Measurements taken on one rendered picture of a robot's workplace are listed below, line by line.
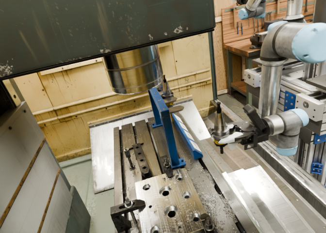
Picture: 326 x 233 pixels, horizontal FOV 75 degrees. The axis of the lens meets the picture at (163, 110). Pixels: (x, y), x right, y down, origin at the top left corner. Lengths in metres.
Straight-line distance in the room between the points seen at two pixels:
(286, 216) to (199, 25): 0.94
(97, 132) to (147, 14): 1.41
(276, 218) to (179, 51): 1.22
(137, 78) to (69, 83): 1.20
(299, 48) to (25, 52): 0.73
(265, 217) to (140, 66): 0.88
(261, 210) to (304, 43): 0.74
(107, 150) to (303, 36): 1.38
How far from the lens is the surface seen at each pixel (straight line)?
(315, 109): 1.20
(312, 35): 0.79
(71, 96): 1.76
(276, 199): 1.23
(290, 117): 0.92
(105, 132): 1.78
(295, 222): 1.19
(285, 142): 0.98
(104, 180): 1.58
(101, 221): 1.41
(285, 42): 0.84
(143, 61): 0.55
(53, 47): 0.51
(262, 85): 0.98
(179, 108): 0.96
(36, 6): 0.51
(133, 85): 0.56
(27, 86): 1.80
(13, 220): 0.78
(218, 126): 0.77
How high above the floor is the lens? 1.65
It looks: 27 degrees down
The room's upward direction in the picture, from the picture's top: 12 degrees counter-clockwise
